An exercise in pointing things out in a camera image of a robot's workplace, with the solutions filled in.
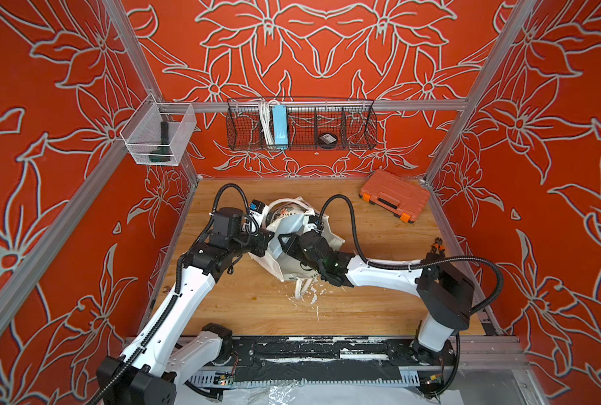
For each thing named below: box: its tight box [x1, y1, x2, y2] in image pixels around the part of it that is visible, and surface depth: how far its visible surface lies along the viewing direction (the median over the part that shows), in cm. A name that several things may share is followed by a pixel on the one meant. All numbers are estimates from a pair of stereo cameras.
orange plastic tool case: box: [358, 168, 431, 224], surface depth 109 cm
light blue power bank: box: [271, 104, 289, 150], surface depth 92 cm
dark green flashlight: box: [148, 120, 173, 162], surface depth 81 cm
